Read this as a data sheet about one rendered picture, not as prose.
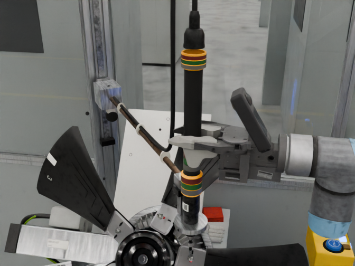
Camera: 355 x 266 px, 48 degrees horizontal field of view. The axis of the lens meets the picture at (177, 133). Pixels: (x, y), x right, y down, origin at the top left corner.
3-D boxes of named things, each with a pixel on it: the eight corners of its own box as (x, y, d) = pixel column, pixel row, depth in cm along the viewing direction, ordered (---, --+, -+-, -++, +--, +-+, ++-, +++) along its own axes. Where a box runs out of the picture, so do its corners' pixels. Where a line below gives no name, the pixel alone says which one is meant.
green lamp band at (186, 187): (177, 181, 80) (177, 176, 79) (196, 177, 81) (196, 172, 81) (186, 192, 76) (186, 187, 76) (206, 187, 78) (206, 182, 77)
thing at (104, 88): (94, 102, 136) (92, 78, 132) (113, 99, 138) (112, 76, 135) (102, 112, 127) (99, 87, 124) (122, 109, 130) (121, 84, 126)
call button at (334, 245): (324, 241, 111) (325, 237, 110) (339, 244, 110) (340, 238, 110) (326, 252, 107) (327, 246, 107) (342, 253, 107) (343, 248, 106)
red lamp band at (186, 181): (177, 176, 79) (177, 171, 79) (196, 171, 81) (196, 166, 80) (186, 187, 76) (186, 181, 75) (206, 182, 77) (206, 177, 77)
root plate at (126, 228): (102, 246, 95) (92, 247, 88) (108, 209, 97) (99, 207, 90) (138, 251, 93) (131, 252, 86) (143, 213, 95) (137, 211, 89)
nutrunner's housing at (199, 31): (178, 231, 85) (178, 10, 66) (194, 226, 86) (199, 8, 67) (186, 242, 82) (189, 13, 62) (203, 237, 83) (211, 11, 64)
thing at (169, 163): (109, 101, 127) (109, 96, 126) (113, 100, 127) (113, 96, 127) (180, 182, 82) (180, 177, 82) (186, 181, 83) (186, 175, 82)
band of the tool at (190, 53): (177, 66, 70) (177, 50, 69) (198, 64, 71) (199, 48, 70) (187, 73, 66) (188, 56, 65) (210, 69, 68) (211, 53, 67)
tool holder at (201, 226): (165, 214, 86) (164, 176, 82) (194, 206, 89) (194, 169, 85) (182, 239, 79) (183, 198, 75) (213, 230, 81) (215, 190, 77)
